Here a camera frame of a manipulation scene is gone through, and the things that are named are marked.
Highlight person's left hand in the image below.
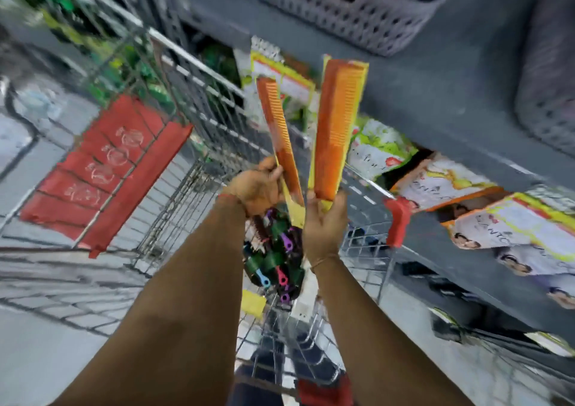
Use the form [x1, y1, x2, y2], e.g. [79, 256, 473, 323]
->
[222, 156, 285, 218]

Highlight person's right hand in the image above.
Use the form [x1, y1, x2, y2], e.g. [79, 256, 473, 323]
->
[302, 189, 349, 268]

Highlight narrow orange comb yellow card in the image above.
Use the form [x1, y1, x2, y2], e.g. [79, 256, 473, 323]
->
[255, 76, 307, 229]

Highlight wide orange comb yellow card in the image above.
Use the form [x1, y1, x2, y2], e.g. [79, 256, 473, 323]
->
[307, 54, 370, 213]

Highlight person's right forearm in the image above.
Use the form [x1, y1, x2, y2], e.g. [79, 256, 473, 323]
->
[310, 255, 474, 406]

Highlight person's left forearm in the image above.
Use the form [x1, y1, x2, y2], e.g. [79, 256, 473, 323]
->
[52, 197, 247, 406]

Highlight thin thread wrist band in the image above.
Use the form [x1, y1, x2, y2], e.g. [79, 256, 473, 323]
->
[309, 253, 341, 272]

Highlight white green product packet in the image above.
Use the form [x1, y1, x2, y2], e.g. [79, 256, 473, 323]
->
[347, 116, 419, 182]

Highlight pack of colourful hair clips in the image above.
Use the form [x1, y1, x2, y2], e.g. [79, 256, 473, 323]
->
[243, 207, 307, 305]

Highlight hanging yellow white card packet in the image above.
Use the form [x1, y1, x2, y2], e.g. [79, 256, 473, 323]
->
[234, 36, 316, 129]

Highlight yellow price tag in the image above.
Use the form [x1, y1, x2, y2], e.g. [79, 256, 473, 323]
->
[241, 289, 267, 320]

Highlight grey metal shelf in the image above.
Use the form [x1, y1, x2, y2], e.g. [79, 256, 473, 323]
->
[175, 0, 575, 343]

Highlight red plastic cart seat flap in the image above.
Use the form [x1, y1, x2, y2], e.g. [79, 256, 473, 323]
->
[19, 94, 194, 259]

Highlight person's legs in dark jeans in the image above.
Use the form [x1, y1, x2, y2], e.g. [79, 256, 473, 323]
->
[229, 318, 344, 406]

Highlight white yellow orange product packet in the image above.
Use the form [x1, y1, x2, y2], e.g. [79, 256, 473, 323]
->
[442, 190, 575, 263]

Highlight grey perforated plastic basket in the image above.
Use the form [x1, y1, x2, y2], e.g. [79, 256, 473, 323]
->
[515, 0, 575, 157]
[239, 0, 454, 57]

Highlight white packet with face print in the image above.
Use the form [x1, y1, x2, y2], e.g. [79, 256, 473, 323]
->
[541, 277, 575, 310]
[494, 246, 575, 278]

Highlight row of green products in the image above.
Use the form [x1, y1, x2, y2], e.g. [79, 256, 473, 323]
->
[9, 0, 176, 110]

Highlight red cart handle end cap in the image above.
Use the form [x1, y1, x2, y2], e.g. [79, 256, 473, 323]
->
[384, 196, 414, 248]

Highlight metal wire shopping cart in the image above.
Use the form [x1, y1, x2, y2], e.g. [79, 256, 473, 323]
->
[0, 0, 575, 406]

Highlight red cart handle bar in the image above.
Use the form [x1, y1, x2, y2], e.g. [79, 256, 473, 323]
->
[296, 373, 355, 406]

